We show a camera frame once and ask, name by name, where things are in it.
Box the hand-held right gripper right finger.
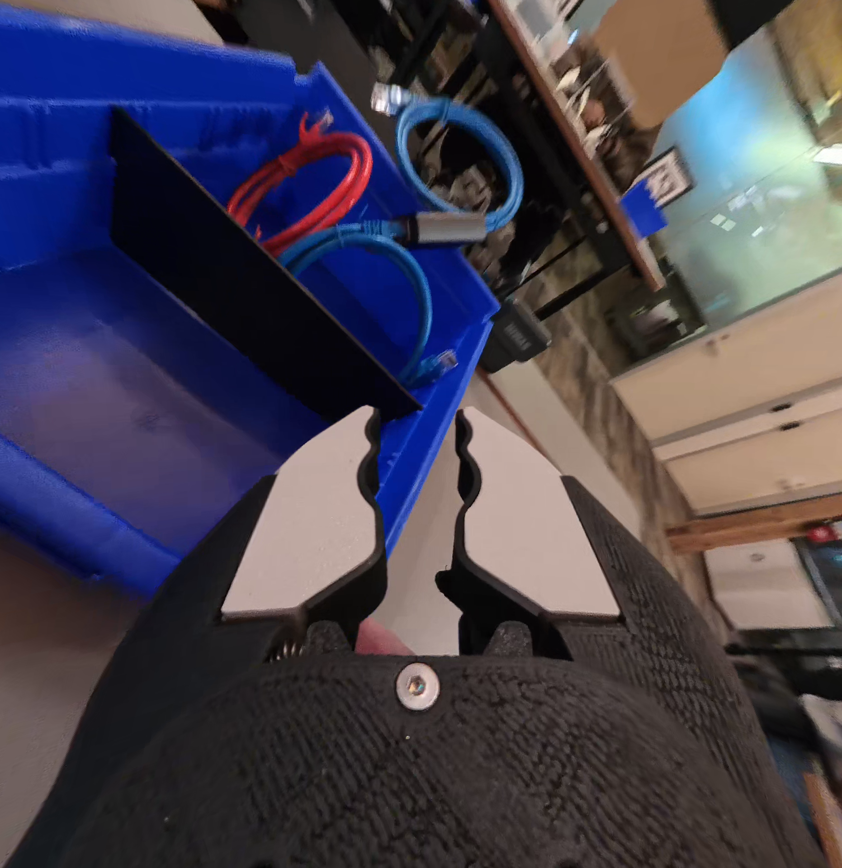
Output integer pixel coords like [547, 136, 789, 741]
[435, 407, 623, 635]

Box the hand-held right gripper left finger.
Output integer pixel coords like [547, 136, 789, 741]
[219, 406, 389, 635]

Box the blue divided bin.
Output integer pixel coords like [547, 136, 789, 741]
[0, 3, 501, 601]

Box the blue ethernet cable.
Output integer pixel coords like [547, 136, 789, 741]
[370, 81, 525, 235]
[277, 217, 459, 391]

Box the black network switch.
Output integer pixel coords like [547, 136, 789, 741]
[402, 210, 491, 245]

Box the red ethernet cable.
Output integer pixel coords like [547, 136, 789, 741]
[226, 112, 374, 257]

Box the person's right hand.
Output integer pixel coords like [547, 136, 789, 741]
[356, 617, 416, 656]

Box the small black device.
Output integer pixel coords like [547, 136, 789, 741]
[478, 302, 552, 375]

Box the white cabinet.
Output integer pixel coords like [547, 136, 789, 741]
[610, 268, 842, 516]

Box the black bin divider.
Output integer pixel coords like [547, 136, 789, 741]
[109, 107, 423, 423]

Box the small blue bin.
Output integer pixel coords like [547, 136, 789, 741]
[619, 182, 669, 240]

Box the black white marker sign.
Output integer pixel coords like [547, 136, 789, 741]
[639, 146, 696, 211]

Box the brown table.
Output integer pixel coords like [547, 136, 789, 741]
[489, 0, 668, 292]

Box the wooden poster board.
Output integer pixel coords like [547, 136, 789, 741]
[592, 0, 728, 130]

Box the wooden post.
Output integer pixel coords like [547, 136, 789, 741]
[665, 491, 842, 556]

